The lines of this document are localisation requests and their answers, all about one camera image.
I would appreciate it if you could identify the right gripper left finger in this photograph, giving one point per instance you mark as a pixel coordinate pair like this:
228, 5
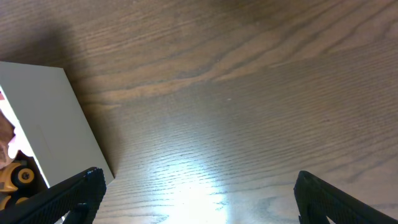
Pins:
78, 198

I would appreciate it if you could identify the white cardboard box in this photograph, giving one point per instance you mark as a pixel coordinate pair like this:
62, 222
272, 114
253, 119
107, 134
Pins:
51, 120

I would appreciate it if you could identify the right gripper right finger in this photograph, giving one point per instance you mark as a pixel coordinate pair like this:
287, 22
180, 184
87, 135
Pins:
321, 203

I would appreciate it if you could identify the brown plush toy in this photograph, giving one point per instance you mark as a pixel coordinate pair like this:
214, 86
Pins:
6, 135

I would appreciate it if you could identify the grey yellow toy truck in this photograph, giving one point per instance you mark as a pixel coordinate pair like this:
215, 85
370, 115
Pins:
16, 178

